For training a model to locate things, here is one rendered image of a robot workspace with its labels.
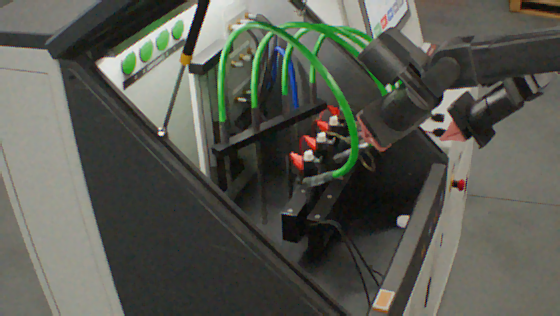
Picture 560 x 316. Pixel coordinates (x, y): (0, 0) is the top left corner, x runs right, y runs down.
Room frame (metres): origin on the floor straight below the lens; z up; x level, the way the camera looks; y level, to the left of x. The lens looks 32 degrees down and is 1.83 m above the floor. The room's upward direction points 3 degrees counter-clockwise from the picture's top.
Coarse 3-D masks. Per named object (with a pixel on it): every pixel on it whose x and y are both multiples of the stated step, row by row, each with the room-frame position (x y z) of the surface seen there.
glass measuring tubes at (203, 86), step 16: (208, 48) 1.35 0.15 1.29; (192, 64) 1.28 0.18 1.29; (208, 64) 1.29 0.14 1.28; (192, 80) 1.28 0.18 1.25; (208, 80) 1.31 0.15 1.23; (192, 96) 1.28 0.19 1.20; (208, 96) 1.29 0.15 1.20; (224, 96) 1.38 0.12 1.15; (208, 112) 1.28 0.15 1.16; (208, 128) 1.28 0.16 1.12; (208, 144) 1.28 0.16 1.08; (208, 160) 1.29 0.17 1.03; (224, 160) 1.35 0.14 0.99; (240, 160) 1.39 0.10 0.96; (208, 176) 1.29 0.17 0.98; (224, 176) 1.32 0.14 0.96
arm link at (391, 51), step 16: (384, 32) 0.79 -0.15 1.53; (400, 32) 0.81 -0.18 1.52; (368, 48) 0.79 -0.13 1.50; (384, 48) 0.78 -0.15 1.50; (400, 48) 0.78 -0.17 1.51; (416, 48) 0.79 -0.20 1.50; (368, 64) 0.79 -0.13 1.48; (384, 64) 0.77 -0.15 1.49; (400, 64) 0.77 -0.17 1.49; (416, 64) 0.75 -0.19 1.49; (448, 64) 0.71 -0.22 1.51; (384, 80) 0.77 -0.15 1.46; (432, 80) 0.73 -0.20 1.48; (448, 80) 0.71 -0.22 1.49
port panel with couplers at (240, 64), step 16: (240, 0) 1.52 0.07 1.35; (224, 16) 1.44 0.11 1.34; (240, 16) 1.51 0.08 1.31; (224, 32) 1.44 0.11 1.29; (240, 48) 1.50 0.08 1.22; (256, 48) 1.53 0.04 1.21; (240, 64) 1.44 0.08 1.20; (240, 80) 1.49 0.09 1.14; (240, 96) 1.48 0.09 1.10; (240, 112) 1.47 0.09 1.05
